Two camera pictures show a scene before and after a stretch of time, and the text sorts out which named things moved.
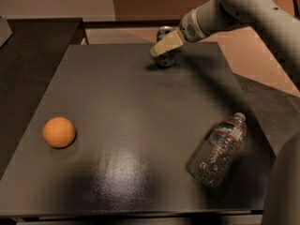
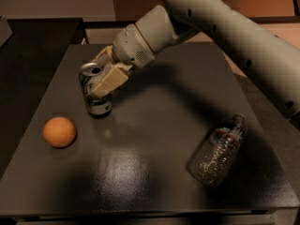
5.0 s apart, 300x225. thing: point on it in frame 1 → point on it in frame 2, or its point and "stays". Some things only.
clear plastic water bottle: x=215 y=153 stays
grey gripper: x=189 y=30 → x=132 y=49
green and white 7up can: x=167 y=59 → x=97 y=106
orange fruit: x=59 y=132 stays
